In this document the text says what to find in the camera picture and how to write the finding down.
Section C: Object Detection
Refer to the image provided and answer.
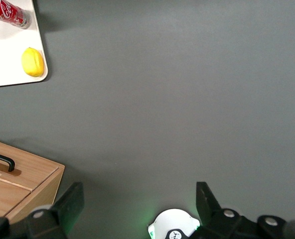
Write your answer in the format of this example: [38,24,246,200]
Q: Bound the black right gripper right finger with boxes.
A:
[184,181,295,239]

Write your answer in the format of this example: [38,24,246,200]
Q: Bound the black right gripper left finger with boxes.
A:
[0,182,85,239]

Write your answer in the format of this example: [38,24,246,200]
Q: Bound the plain wooden drawer front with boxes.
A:
[0,172,33,218]

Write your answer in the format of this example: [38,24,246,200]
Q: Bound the wooden board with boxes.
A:
[0,138,66,225]

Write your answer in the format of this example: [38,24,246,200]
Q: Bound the white round robot part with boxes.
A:
[147,208,201,239]

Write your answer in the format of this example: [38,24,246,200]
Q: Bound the yellow lemon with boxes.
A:
[21,47,45,78]

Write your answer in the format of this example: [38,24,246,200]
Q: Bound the white rectangular tray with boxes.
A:
[0,0,49,89]

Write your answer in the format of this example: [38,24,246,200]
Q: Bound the red cola can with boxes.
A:
[0,0,32,30]

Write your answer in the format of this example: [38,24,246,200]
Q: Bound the wooden drawer front with handle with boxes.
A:
[0,138,65,192]

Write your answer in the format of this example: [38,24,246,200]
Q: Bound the black metal drawer handle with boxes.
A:
[0,150,15,173]

